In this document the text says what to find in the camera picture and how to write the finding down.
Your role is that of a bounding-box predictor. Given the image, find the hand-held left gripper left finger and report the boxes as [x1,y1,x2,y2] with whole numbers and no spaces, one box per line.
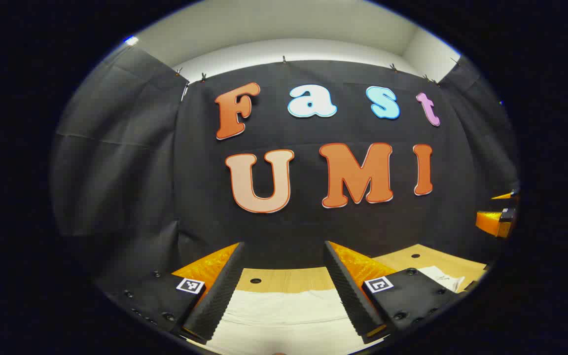
[106,242,246,345]

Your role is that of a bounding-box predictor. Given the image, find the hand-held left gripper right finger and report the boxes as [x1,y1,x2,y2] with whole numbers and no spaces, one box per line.
[323,241,464,345]

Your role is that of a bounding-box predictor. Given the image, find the white jeans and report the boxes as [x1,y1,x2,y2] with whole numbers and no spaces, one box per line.
[204,266,466,355]

